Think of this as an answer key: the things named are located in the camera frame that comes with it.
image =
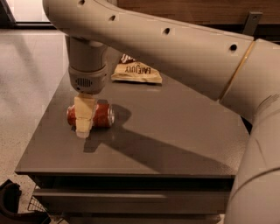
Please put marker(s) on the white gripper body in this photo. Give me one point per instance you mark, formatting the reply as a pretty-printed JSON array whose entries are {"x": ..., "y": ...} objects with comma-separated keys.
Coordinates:
[{"x": 87, "y": 81}]

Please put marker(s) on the black curved base object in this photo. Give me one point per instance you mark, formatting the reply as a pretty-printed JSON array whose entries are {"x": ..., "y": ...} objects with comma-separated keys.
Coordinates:
[{"x": 9, "y": 204}]

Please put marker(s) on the brown sea salt chip bag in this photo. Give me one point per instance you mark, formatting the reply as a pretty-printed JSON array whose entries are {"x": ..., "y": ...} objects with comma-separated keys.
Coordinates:
[{"x": 130, "y": 69}]

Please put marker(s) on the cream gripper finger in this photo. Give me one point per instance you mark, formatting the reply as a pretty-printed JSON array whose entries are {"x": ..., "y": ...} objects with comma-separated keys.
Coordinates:
[
  {"x": 84, "y": 105},
  {"x": 94, "y": 112}
]

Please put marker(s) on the red coca-cola can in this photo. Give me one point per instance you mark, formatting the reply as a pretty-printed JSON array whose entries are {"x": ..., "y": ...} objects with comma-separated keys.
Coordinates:
[{"x": 104, "y": 117}]

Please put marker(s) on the right metal bracket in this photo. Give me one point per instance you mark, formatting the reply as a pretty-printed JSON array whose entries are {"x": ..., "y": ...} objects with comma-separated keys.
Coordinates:
[{"x": 252, "y": 22}]

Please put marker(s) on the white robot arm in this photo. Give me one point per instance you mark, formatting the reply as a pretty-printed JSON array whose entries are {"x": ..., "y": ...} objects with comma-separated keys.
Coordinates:
[{"x": 240, "y": 72}]

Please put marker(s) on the wire mesh basket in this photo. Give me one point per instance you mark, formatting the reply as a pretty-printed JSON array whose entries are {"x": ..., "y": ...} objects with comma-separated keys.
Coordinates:
[{"x": 35, "y": 206}]

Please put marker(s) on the grey table drawer front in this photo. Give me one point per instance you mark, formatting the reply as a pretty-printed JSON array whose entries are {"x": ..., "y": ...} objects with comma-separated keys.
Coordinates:
[{"x": 132, "y": 202}]

